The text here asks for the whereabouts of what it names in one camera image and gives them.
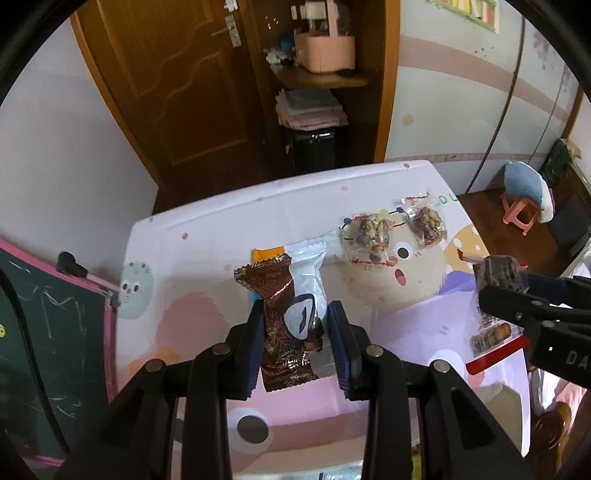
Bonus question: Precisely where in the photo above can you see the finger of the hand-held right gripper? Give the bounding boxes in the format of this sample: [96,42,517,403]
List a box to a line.
[478,286,561,328]
[519,272,591,309]

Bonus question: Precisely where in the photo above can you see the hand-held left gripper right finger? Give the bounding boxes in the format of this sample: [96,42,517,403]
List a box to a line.
[328,301,532,480]

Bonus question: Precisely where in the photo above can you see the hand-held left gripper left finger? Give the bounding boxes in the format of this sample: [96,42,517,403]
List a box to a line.
[55,300,266,480]

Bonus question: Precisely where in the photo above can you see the brown patterned snack packet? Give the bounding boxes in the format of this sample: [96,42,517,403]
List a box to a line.
[234,253,320,393]

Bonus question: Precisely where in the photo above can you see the dark square snack packet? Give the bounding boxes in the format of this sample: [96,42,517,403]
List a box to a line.
[475,255,528,292]

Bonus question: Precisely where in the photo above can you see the white snack packet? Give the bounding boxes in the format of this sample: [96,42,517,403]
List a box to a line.
[286,239,338,379]

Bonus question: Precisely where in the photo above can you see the pink clothing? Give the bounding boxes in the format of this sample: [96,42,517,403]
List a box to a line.
[531,369,583,416]

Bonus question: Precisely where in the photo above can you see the red snack packet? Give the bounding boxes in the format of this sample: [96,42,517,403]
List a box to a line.
[465,314,531,376]

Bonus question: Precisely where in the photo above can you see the dark wooden cabinet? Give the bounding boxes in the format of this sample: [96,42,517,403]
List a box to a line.
[547,157,591,259]

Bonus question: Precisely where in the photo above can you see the pink stool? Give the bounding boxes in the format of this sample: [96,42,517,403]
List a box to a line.
[501,194,541,236]

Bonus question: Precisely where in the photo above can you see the blue cushion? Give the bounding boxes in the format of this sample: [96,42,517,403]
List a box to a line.
[503,161,555,222]

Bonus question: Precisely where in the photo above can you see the clear nut cluster packet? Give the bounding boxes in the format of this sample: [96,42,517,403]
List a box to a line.
[339,211,398,266]
[394,194,448,247]

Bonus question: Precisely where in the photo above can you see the green bag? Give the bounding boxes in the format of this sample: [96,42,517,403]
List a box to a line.
[551,138,583,183]

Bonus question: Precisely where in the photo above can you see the thin brown pole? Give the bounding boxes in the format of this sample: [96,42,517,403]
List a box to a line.
[464,18,527,195]

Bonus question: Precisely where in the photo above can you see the black bin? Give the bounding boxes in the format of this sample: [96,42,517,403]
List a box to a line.
[284,127,349,174]

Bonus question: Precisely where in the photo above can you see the black clip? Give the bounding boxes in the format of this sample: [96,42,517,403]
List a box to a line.
[58,251,88,278]

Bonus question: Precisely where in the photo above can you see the stack of folded towels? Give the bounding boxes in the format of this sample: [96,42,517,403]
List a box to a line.
[276,88,349,131]

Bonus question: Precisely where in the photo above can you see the wooden shelf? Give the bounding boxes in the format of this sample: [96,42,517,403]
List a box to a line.
[270,65,370,90]

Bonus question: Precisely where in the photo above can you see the small plush toys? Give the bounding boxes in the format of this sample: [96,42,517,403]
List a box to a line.
[264,39,297,71]

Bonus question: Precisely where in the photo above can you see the pink basket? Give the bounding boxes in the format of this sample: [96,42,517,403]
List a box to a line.
[293,0,356,75]

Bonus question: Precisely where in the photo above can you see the green chalkboard with pink frame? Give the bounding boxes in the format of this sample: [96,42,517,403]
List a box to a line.
[0,237,122,468]

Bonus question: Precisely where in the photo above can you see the wall poster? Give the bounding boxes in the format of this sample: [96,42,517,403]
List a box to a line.
[427,0,502,34]

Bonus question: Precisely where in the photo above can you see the metal door handle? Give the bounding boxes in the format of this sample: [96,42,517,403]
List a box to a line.
[211,14,242,47]

